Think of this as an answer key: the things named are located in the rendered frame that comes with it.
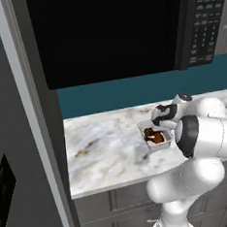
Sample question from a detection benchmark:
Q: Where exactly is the clear tupperware with brown food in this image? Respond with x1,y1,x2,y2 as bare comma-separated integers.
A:
136,117,177,154

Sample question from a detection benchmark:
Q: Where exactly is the grey fridge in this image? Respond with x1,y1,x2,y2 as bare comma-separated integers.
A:
0,0,83,227

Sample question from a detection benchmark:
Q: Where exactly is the black microwave oven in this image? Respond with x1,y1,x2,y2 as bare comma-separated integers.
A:
24,0,227,92

